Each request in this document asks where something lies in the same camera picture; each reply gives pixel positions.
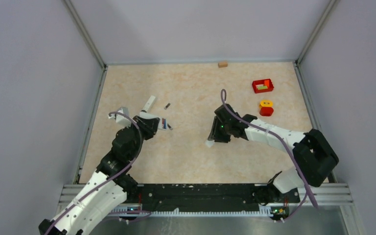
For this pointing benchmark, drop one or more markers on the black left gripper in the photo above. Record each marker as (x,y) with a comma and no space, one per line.
(149,126)

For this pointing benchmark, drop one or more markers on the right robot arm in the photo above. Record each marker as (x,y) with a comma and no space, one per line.
(312,156)

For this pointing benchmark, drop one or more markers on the yellow block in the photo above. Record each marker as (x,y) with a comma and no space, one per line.
(266,103)

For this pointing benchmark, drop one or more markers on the red bin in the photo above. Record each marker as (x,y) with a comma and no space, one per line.
(262,86)

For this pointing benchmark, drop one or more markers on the long white remote control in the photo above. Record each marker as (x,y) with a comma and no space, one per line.
(149,104)

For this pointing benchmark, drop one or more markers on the small wooden block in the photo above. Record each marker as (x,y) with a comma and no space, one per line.
(222,64)

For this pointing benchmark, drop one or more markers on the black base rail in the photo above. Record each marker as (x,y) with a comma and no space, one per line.
(208,197)

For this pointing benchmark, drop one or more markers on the red block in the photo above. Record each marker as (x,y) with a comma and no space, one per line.
(266,111)

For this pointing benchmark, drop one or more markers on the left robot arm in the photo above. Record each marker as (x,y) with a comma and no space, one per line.
(110,183)

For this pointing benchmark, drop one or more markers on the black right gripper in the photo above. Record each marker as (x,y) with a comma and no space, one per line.
(215,134)

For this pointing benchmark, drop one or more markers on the white battery cover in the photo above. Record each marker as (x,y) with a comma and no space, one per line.
(209,143)

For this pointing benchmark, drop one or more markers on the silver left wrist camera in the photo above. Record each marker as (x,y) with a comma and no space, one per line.
(121,116)

